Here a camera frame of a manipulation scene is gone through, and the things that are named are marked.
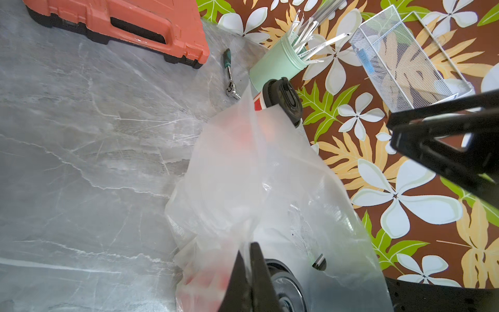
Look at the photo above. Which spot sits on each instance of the red milk tea cup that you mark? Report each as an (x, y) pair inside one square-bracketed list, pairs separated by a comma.
[(281, 93), (213, 290)]

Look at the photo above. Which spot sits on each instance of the mint green cup holder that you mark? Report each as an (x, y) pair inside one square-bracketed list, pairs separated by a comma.
[(280, 61)]

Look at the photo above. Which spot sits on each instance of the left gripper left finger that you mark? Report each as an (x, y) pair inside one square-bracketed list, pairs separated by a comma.
[(250, 287)]

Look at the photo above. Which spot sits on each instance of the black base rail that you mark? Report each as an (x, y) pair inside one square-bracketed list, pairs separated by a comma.
[(407, 296)]

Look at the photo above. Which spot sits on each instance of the red plastic tool case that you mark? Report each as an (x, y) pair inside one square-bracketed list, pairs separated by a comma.
[(172, 28)]

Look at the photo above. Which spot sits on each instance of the clear plastic carrier bag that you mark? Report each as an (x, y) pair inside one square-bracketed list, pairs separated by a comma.
[(253, 178)]

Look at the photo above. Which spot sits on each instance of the blue object in basket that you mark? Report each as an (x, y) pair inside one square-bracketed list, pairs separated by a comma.
[(365, 61)]

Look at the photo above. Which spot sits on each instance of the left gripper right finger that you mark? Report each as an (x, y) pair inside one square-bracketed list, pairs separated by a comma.
[(456, 139)]

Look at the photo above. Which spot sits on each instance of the white mesh basket right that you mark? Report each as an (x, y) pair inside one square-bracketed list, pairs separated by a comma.
[(412, 70)]

